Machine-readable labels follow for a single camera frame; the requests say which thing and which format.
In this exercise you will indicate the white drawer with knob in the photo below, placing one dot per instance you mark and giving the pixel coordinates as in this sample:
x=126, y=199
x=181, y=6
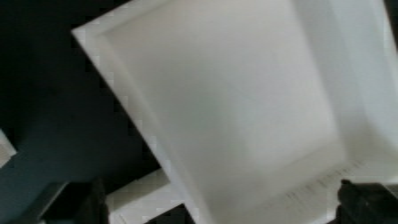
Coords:
x=255, y=80

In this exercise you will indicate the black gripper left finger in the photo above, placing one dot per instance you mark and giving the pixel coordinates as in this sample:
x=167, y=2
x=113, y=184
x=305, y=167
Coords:
x=69, y=204

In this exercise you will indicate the white U-shaped table fence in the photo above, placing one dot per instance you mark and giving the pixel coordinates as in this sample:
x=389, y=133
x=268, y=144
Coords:
x=136, y=203

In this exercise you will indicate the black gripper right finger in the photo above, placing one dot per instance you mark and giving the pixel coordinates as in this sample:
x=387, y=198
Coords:
x=367, y=203

